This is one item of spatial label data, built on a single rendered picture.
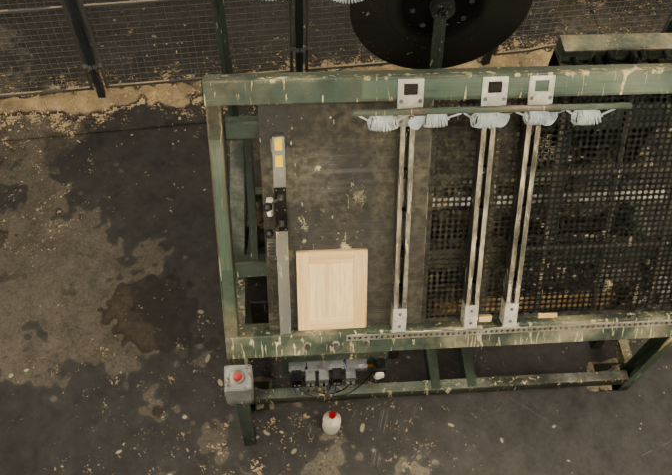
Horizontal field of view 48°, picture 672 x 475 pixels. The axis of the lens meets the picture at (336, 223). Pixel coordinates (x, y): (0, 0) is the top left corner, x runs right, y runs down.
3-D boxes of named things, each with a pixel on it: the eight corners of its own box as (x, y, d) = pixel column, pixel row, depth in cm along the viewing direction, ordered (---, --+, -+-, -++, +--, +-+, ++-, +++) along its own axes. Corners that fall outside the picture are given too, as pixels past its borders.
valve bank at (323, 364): (283, 403, 360) (282, 385, 340) (282, 374, 368) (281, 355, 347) (387, 397, 363) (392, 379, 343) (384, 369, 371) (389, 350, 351)
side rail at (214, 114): (226, 324, 350) (224, 338, 341) (206, 94, 301) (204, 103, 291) (239, 323, 351) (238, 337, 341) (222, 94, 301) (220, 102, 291)
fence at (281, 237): (280, 329, 347) (280, 334, 343) (271, 133, 304) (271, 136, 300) (291, 328, 347) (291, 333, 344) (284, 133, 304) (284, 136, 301)
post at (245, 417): (244, 446, 405) (233, 398, 342) (244, 435, 408) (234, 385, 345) (255, 445, 405) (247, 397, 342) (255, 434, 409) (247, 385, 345)
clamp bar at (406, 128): (386, 323, 350) (393, 355, 328) (394, 71, 296) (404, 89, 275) (407, 322, 350) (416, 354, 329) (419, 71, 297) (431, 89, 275)
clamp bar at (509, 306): (494, 318, 353) (509, 349, 332) (522, 68, 300) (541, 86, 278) (515, 317, 354) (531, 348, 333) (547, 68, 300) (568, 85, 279)
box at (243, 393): (227, 405, 340) (223, 391, 325) (227, 379, 346) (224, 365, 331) (253, 403, 341) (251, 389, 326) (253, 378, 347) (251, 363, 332)
